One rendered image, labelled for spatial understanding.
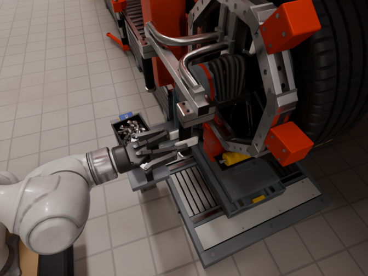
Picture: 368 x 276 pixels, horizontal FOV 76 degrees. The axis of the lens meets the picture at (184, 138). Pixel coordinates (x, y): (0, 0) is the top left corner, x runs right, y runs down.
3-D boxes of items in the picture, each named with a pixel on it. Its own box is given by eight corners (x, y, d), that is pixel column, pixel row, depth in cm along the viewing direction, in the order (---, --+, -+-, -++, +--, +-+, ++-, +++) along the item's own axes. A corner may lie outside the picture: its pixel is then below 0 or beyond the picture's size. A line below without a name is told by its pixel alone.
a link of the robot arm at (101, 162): (101, 191, 62) (122, 183, 64) (90, 173, 55) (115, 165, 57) (95, 164, 68) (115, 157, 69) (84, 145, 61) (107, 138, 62)
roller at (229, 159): (278, 148, 108) (282, 141, 104) (222, 170, 101) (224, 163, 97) (270, 139, 112) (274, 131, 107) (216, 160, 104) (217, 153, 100)
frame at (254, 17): (260, 176, 89) (331, 39, 46) (245, 182, 87) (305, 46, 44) (198, 90, 120) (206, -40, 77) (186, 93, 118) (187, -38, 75)
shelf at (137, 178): (170, 178, 106) (169, 174, 103) (133, 192, 101) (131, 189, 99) (141, 115, 130) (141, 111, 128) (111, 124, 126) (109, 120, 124)
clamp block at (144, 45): (168, 53, 82) (167, 39, 78) (144, 59, 80) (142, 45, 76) (164, 46, 85) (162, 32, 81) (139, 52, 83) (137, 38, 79)
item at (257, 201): (281, 195, 137) (287, 187, 129) (228, 219, 128) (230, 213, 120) (236, 134, 165) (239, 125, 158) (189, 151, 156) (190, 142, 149)
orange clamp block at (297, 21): (293, 48, 57) (323, 28, 48) (266, 56, 55) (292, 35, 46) (283, 21, 57) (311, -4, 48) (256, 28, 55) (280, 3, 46)
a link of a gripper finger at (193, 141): (174, 143, 65) (175, 144, 64) (197, 135, 67) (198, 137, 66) (174, 149, 67) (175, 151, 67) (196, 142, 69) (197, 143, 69)
